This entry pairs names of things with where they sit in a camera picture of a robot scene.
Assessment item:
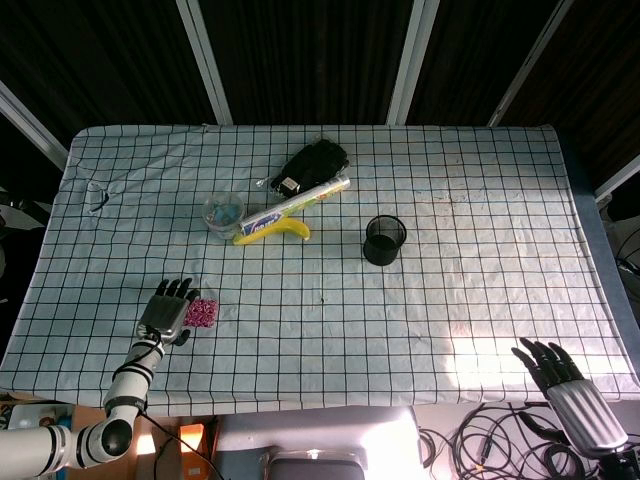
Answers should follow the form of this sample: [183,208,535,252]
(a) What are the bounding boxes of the white window post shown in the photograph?
[385,0,441,126]
[487,0,576,127]
[594,154,640,202]
[0,79,70,157]
[175,0,234,126]

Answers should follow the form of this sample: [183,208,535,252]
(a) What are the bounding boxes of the checked white tablecloth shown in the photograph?
[0,123,640,417]

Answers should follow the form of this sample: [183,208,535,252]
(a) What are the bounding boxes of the yellow banana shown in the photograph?
[232,217,312,247]

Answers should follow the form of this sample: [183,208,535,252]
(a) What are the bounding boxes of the black seat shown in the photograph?
[268,449,365,480]

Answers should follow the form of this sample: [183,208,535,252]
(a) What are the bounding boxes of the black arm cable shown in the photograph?
[134,409,226,480]

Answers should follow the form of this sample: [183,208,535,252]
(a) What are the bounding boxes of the black mesh pen holder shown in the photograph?
[362,214,407,266]

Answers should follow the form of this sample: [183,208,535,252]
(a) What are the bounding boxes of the cling film roll box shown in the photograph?
[239,174,351,239]

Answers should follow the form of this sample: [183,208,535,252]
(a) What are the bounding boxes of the clear plastic cup with clips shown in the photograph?
[201,192,246,240]

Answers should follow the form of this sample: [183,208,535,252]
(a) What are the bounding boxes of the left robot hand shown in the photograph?
[135,277,202,347]

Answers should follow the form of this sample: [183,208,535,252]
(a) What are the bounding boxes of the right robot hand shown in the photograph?
[510,337,629,457]

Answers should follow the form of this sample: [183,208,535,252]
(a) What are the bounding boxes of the orange box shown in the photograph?
[178,422,207,480]

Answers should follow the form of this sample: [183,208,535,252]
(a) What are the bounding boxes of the black cable tangle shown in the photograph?
[417,399,601,480]

